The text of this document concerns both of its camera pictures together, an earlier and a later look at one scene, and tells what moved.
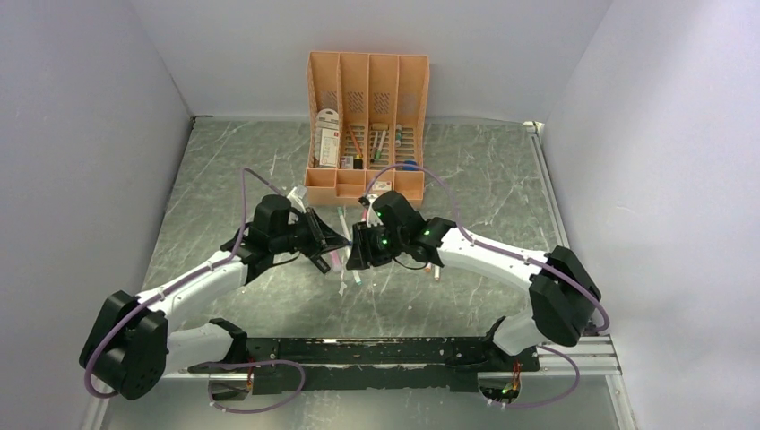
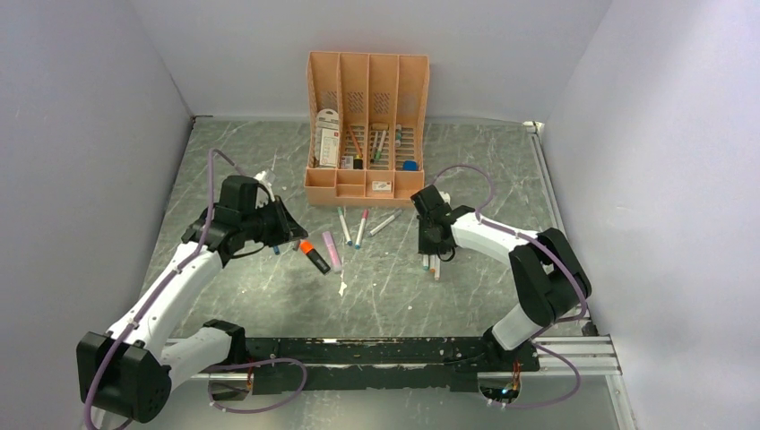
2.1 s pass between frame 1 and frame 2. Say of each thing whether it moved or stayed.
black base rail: stayed
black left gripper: moved
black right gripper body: moved
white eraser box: stayed
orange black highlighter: stayed
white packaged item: stayed
